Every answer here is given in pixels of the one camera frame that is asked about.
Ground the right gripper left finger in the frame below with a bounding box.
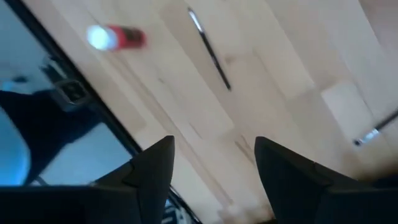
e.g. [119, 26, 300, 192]
[95, 135, 176, 224]

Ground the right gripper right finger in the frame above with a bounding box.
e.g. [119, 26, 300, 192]
[254, 136, 371, 224]

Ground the black paintbrush silver ferrule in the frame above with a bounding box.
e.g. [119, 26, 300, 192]
[187, 7, 233, 91]
[353, 107, 398, 147]

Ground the small red paint bottle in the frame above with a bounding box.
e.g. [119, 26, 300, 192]
[86, 24, 147, 52]

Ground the black aluminium table frame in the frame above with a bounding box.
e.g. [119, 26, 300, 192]
[0, 0, 203, 224]

